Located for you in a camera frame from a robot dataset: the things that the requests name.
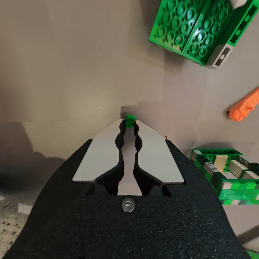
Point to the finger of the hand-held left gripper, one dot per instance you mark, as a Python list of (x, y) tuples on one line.
[(238, 3)]

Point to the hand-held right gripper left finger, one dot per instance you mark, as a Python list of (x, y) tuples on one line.
[(101, 157)]

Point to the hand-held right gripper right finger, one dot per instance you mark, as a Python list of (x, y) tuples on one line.
[(157, 157)]

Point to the small green lego brick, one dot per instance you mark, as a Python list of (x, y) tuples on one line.
[(130, 121)]

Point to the green lego plate assembly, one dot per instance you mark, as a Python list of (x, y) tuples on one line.
[(188, 28)]

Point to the green grey lego block build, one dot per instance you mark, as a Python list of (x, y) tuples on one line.
[(228, 182)]

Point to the orange lego brick separator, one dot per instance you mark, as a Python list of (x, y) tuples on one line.
[(244, 107)]

